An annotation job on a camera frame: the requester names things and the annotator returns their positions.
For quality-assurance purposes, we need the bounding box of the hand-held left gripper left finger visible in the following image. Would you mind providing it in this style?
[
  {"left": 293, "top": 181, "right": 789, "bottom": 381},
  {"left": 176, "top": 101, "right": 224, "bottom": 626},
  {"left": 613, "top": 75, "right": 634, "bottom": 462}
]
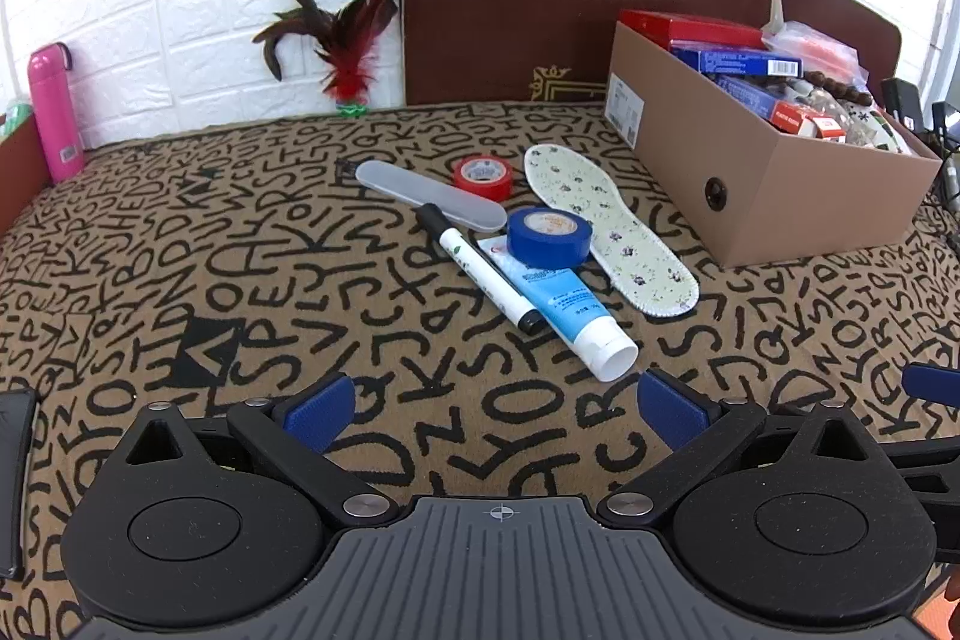
[{"left": 105, "top": 374, "right": 398, "bottom": 528}]

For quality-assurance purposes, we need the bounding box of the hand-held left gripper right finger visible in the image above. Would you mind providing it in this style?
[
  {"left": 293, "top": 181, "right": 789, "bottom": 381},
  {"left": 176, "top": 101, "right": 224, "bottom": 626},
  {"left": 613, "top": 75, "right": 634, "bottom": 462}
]
[{"left": 596, "top": 368, "right": 890, "bottom": 528}]

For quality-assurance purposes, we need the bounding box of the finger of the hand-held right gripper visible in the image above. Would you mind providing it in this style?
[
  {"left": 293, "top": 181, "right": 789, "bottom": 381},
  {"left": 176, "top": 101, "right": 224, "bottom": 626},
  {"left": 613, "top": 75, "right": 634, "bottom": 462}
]
[
  {"left": 885, "top": 436, "right": 960, "bottom": 515},
  {"left": 902, "top": 362, "right": 960, "bottom": 401}
]

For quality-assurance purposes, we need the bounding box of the white blue toothpaste tube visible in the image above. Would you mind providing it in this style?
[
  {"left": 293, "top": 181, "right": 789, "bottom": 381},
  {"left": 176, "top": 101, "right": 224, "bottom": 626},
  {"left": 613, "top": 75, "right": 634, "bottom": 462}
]
[{"left": 472, "top": 235, "right": 640, "bottom": 384}]

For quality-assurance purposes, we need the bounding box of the floral insole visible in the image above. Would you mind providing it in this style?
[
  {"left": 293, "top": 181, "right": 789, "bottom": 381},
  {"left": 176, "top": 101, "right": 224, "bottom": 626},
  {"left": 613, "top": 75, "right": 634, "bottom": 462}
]
[{"left": 523, "top": 143, "right": 700, "bottom": 317}]

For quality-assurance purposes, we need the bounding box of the blue tape roll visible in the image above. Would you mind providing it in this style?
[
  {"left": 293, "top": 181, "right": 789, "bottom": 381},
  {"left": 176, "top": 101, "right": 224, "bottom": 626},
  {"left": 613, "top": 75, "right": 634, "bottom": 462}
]
[{"left": 506, "top": 206, "right": 593, "bottom": 271}]

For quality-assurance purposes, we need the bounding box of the white marker pen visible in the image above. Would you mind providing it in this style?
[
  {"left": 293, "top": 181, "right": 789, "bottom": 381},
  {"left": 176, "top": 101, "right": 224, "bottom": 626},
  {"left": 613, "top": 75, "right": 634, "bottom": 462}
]
[{"left": 416, "top": 203, "right": 542, "bottom": 333}]

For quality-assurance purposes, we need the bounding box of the brown cardboard box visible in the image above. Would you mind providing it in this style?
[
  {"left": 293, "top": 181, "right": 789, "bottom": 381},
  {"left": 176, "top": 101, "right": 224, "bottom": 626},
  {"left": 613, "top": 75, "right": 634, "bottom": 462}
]
[{"left": 604, "top": 21, "right": 944, "bottom": 270}]

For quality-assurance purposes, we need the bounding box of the grey translucent case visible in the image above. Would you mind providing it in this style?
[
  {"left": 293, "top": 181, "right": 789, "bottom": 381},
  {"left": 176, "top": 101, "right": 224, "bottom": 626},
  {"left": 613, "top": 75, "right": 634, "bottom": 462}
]
[{"left": 355, "top": 160, "right": 508, "bottom": 235}]

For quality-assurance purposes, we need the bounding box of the red tape roll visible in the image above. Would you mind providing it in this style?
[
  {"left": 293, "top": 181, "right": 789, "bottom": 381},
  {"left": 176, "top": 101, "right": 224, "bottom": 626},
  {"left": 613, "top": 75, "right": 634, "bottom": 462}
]
[{"left": 452, "top": 155, "right": 515, "bottom": 205}]

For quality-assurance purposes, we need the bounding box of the letter print blanket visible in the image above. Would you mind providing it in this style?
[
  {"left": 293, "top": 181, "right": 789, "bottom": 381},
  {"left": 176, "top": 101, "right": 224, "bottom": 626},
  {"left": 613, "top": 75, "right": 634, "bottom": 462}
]
[{"left": 0, "top": 100, "right": 960, "bottom": 640}]

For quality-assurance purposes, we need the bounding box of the black device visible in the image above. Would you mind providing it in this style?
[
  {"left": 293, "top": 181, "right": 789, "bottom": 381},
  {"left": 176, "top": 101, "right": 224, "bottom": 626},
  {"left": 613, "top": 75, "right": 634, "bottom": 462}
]
[
  {"left": 881, "top": 77, "right": 925, "bottom": 133},
  {"left": 930, "top": 100, "right": 960, "bottom": 163}
]

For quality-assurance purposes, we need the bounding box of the white floral fabric piece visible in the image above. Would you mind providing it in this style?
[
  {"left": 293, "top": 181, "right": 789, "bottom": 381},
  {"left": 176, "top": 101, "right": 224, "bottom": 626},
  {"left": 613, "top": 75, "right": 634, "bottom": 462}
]
[{"left": 846, "top": 107, "right": 913, "bottom": 155}]

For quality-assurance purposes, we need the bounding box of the red white small box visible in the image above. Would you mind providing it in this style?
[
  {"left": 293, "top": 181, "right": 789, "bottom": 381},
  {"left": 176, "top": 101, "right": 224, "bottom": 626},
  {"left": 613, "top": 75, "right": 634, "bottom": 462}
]
[{"left": 769, "top": 100, "right": 848, "bottom": 143}]

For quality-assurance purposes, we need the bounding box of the black phone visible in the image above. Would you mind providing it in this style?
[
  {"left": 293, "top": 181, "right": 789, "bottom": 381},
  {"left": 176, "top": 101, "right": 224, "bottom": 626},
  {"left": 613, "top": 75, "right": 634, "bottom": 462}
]
[{"left": 0, "top": 387, "right": 40, "bottom": 582}]

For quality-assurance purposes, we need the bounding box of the small blue box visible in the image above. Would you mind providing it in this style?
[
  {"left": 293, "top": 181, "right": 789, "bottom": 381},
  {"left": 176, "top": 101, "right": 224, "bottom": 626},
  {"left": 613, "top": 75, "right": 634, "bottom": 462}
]
[{"left": 709, "top": 74, "right": 786, "bottom": 121}]

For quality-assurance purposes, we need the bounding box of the red feather shuttlecock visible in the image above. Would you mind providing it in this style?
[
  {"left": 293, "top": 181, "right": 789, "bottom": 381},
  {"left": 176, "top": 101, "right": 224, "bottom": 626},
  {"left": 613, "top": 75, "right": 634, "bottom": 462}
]
[{"left": 252, "top": 0, "right": 410, "bottom": 121}]

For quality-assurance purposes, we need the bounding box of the pink plastic bag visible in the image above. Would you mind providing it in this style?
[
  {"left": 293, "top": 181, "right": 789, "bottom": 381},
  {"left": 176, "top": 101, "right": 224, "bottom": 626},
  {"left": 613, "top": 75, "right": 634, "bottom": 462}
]
[{"left": 761, "top": 0, "right": 871, "bottom": 101}]

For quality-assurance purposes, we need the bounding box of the large blue flat box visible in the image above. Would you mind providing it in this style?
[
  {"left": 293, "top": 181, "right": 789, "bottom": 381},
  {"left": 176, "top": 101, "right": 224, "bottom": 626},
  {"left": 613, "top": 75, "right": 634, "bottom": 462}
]
[{"left": 670, "top": 44, "right": 803, "bottom": 80}]

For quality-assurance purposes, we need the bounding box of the red flat box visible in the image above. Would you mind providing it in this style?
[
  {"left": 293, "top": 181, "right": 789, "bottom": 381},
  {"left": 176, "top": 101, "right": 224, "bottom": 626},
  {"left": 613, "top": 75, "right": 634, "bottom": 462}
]
[{"left": 619, "top": 8, "right": 766, "bottom": 50}]

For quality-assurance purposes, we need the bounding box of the brown side box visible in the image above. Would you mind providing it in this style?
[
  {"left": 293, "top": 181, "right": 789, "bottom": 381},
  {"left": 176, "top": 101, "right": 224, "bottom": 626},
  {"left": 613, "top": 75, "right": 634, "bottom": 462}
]
[{"left": 0, "top": 111, "right": 53, "bottom": 236}]

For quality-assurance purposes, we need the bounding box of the pink water bottle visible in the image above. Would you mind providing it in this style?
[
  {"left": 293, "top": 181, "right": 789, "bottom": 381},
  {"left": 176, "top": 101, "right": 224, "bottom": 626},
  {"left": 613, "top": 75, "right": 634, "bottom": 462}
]
[{"left": 28, "top": 42, "right": 88, "bottom": 185}]

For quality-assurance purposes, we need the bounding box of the brown wooden headboard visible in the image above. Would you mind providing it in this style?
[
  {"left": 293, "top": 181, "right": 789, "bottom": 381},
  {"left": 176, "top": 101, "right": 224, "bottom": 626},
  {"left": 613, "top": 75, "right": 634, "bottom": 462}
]
[{"left": 400, "top": 0, "right": 902, "bottom": 106}]

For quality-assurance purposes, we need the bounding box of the brown bead bracelet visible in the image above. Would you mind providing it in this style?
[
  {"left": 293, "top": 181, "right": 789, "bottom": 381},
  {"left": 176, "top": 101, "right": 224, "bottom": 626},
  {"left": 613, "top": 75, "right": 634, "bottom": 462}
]
[{"left": 750, "top": 72, "right": 875, "bottom": 106}]

